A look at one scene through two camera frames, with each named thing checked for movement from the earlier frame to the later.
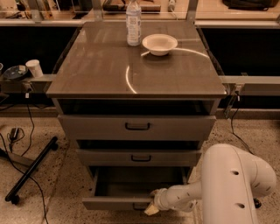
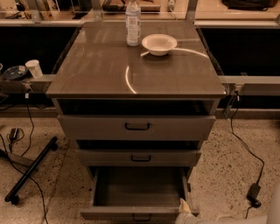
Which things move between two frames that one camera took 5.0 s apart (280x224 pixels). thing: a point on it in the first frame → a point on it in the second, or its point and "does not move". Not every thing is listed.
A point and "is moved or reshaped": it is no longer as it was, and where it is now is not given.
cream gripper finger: [155, 192] → [184, 206]
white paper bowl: [159, 44] does not move
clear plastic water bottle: [133, 24] does not move
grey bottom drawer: [129, 188] is moved or reshaped
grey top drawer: [137, 127] does not move
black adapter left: [14, 133] does not move
